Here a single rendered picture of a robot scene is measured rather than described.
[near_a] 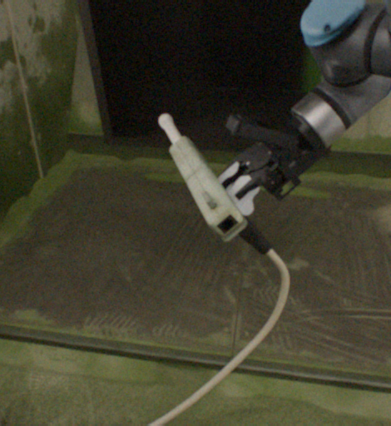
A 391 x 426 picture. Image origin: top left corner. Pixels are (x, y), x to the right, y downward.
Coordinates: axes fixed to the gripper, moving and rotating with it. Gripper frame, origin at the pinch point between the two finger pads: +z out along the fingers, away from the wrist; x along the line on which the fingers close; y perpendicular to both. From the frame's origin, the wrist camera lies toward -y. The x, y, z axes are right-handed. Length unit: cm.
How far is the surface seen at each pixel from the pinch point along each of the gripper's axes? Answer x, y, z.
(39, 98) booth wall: 124, -14, 37
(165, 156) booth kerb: 122, 43, 18
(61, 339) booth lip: 24, 16, 58
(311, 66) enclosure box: 59, 26, -43
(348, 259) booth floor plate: 35, 75, -12
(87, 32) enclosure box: 44, -28, -2
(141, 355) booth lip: 14, 30, 44
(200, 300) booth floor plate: 28, 41, 28
